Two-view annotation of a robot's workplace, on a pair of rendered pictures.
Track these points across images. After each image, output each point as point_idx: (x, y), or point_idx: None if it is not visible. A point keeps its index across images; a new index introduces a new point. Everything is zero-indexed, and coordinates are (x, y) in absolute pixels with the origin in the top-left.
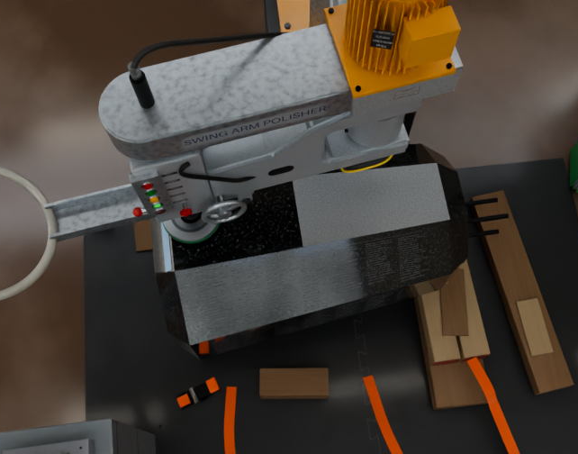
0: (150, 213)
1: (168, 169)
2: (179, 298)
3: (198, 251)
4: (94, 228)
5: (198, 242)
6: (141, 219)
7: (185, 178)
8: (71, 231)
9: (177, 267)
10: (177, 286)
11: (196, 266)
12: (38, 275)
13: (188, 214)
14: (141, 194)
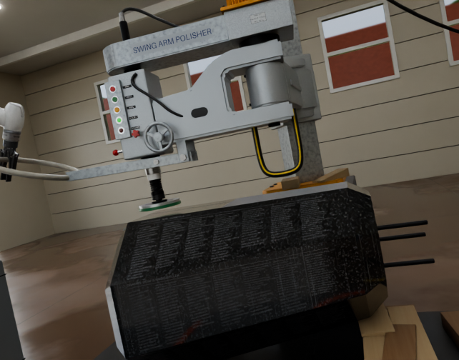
0: (116, 131)
1: (126, 81)
2: (121, 243)
3: (150, 217)
4: (91, 170)
5: (154, 216)
6: (119, 170)
7: (136, 96)
8: (78, 170)
9: (131, 221)
10: (124, 234)
11: (143, 220)
12: (41, 174)
13: (136, 134)
14: (110, 100)
